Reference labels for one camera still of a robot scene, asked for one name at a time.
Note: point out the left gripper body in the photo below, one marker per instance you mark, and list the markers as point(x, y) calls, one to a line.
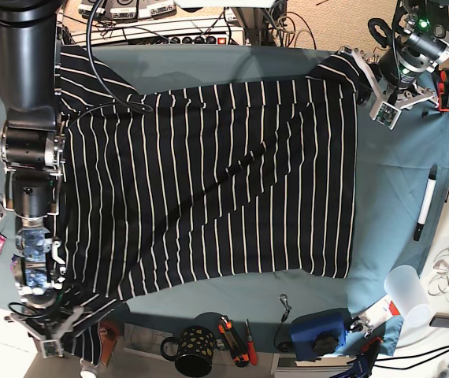
point(392, 97)

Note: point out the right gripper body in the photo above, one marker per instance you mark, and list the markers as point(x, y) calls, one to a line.
point(48, 327)

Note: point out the navy white striped t-shirt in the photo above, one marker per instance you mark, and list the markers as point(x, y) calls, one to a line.
point(191, 184)

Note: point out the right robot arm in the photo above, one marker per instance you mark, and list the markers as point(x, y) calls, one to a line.
point(32, 143)

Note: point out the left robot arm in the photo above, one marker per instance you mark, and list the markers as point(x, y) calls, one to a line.
point(415, 44)

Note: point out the orange drink bottle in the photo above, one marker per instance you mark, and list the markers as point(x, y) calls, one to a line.
point(109, 334)

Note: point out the red black table clamp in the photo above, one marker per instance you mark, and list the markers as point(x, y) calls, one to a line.
point(442, 87)

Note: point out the teal table cloth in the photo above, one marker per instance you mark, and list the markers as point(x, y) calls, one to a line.
point(391, 176)

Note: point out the white black marker pen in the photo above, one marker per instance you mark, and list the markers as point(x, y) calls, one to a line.
point(426, 203)

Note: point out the black mug with yellow leaves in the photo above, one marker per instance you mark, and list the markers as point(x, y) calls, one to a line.
point(192, 352)

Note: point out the white power strip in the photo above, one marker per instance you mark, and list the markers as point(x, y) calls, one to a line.
point(190, 30)

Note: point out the translucent plastic cup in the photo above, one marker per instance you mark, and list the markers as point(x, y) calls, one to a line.
point(404, 287)

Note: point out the orange black utility knife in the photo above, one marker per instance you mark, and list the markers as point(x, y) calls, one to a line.
point(234, 343)

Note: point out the white red card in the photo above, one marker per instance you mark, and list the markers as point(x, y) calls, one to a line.
point(378, 313)

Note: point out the grey flat adapter box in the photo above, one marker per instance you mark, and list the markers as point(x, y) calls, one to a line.
point(440, 320)

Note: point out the blue clamp device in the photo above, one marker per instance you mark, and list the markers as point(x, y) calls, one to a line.
point(318, 335)

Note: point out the red handled screwdriver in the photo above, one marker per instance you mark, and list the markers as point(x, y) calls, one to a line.
point(253, 357)

